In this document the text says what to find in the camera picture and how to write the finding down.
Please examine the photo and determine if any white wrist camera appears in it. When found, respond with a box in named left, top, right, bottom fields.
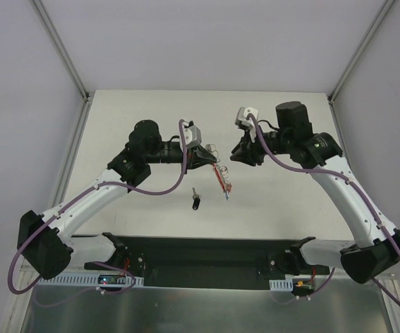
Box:
left=182, top=121, right=202, bottom=149
left=235, top=107, right=259, bottom=142

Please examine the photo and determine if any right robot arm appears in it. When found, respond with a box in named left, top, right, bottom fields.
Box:
left=230, top=101, right=400, bottom=284

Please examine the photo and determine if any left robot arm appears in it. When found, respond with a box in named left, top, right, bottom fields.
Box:
left=17, top=120, right=217, bottom=280

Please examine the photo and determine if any white cable duct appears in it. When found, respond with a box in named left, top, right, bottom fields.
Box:
left=269, top=278, right=294, bottom=292
left=37, top=273, right=144, bottom=288

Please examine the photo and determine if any left white cable duct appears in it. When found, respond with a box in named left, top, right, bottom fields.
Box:
left=37, top=273, right=144, bottom=288

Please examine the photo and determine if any right aluminium frame post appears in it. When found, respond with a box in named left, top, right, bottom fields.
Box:
left=327, top=0, right=398, bottom=103

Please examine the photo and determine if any left aluminium frame post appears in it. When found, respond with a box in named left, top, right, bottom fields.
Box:
left=31, top=0, right=94, bottom=101

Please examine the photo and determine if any purple cable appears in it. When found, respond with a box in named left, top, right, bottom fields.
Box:
left=247, top=113, right=400, bottom=317
left=8, top=119, right=193, bottom=307

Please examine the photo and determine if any aluminium frame post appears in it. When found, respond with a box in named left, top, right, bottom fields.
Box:
left=327, top=0, right=398, bottom=103
left=31, top=0, right=94, bottom=101

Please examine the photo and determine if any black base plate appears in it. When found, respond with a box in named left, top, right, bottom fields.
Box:
left=105, top=236, right=330, bottom=290

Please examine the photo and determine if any red-handled metal key organizer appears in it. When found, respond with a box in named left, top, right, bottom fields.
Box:
left=205, top=144, right=232, bottom=197

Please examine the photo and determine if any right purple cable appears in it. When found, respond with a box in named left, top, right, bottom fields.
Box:
left=247, top=113, right=400, bottom=317

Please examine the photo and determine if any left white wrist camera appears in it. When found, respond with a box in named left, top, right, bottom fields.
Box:
left=182, top=121, right=202, bottom=149

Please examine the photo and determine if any black-headed key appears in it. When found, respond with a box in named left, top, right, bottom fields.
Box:
left=192, top=187, right=201, bottom=210

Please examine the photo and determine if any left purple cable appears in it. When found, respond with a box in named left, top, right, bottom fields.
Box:
left=8, top=119, right=193, bottom=307

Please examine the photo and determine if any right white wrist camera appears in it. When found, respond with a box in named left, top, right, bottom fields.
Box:
left=235, top=107, right=259, bottom=142

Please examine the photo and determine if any right white cable duct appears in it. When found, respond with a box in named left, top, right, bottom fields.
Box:
left=269, top=278, right=294, bottom=292

